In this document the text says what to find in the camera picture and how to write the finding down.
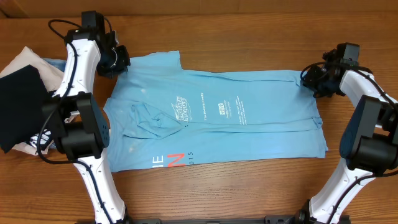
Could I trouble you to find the light blue t-shirt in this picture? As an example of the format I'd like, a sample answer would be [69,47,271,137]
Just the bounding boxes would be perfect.
[104,51,328,172]

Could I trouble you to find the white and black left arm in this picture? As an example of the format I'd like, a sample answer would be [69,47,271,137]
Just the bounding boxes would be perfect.
[42,29,132,223]

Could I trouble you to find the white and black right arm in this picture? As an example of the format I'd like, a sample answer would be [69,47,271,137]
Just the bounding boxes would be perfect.
[285,62,397,223]

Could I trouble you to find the blue denim folded jeans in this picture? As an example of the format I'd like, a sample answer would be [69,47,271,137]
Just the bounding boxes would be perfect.
[43,58,66,72]

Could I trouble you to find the beige folded garment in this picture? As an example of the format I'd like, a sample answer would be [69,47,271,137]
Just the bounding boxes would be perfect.
[1,46,63,156]

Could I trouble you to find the black folded garment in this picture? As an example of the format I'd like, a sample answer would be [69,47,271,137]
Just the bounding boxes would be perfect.
[1,65,50,153]

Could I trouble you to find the black white printed garment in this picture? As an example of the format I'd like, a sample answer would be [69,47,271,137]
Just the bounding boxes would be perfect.
[27,129,53,151]

